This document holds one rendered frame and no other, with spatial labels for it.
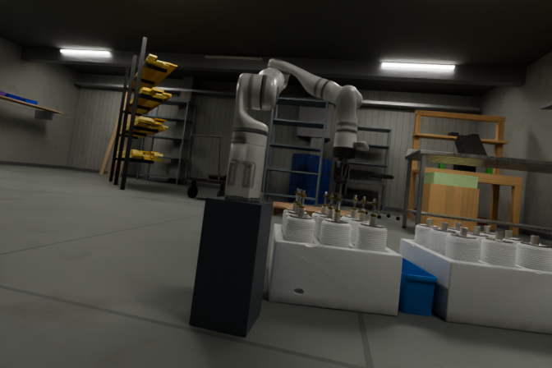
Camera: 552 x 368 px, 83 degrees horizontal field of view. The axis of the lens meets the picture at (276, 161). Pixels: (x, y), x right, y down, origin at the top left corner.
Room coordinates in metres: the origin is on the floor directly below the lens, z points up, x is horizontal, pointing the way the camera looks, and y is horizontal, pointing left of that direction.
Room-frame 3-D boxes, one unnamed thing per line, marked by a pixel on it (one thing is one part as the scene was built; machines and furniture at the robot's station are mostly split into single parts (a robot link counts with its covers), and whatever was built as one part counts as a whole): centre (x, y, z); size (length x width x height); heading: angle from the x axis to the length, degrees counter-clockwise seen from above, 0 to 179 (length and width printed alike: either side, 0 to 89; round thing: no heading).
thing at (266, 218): (0.82, 0.08, 0.15); 0.14 x 0.14 x 0.30; 79
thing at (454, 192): (4.71, -2.88, 0.93); 1.43 x 1.27 x 1.85; 79
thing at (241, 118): (0.82, 0.08, 0.54); 0.09 x 0.09 x 0.17; 86
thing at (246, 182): (0.82, 0.08, 0.39); 0.09 x 0.09 x 0.17; 79
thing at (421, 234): (1.28, -0.64, 0.16); 0.10 x 0.10 x 0.18
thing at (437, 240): (1.16, -0.64, 0.16); 0.10 x 0.10 x 0.18
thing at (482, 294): (1.16, -0.76, 0.09); 0.39 x 0.39 x 0.18; 89
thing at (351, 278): (1.16, -0.22, 0.09); 0.39 x 0.39 x 0.18; 1
